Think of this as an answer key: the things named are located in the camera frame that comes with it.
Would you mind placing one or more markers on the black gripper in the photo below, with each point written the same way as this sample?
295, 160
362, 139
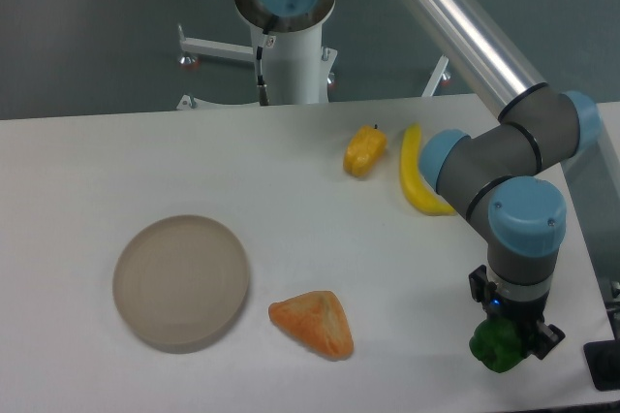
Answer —
523, 305

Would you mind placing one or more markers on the green pepper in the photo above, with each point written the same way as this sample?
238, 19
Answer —
497, 345

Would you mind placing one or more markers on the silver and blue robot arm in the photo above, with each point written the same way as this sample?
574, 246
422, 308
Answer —
493, 180

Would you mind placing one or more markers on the yellow pepper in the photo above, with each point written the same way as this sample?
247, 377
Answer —
364, 150

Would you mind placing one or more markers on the beige round plate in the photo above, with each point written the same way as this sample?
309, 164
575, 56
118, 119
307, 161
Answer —
181, 282

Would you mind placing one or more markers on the black device at table edge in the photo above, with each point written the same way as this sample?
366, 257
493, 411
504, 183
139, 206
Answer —
602, 357

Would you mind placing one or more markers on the yellow banana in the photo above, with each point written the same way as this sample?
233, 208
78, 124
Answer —
412, 184

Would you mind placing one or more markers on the orange triangular bread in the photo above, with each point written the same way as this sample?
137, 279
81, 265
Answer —
316, 320

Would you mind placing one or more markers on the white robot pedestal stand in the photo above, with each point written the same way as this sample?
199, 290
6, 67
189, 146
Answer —
343, 50

